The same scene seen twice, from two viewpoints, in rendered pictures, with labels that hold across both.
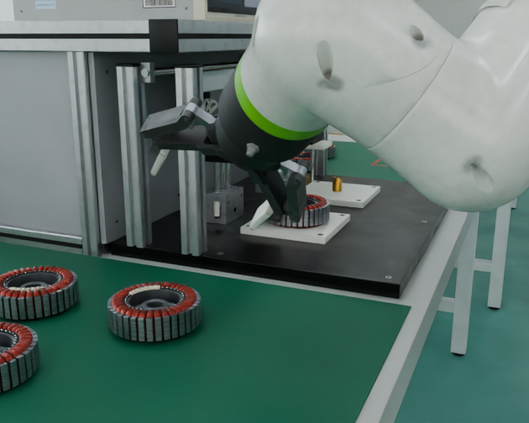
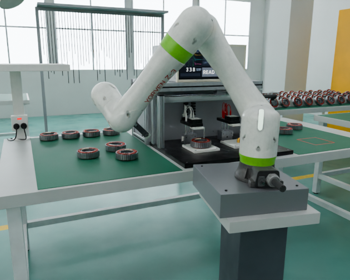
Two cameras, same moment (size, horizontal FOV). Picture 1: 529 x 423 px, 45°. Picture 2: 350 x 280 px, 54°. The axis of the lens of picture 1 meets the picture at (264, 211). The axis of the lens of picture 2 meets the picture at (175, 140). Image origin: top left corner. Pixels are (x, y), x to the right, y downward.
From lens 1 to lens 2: 1.23 m
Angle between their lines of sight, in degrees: 42
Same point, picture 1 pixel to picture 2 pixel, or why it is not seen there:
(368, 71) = (97, 103)
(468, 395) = (343, 264)
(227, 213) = (185, 140)
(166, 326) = (121, 156)
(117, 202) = not seen: hidden behind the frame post
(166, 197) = (178, 133)
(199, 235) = (160, 142)
